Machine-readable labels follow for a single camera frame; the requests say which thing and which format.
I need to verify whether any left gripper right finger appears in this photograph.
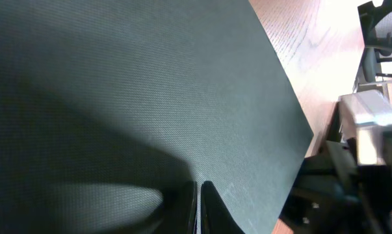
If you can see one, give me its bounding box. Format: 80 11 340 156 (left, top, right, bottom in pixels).
200 181 244 234

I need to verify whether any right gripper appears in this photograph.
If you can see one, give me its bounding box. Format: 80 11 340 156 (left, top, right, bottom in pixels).
280 141 392 233

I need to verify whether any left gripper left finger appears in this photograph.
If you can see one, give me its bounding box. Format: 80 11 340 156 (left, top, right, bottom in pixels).
143 181 198 234

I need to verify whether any dark green gift box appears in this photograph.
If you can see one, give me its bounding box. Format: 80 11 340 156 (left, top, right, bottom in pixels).
0 1 313 233

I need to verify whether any grey office chair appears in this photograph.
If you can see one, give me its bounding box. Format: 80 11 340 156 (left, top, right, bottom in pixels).
355 0 392 92

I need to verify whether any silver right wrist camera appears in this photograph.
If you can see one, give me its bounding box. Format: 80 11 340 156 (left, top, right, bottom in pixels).
339 90 392 166

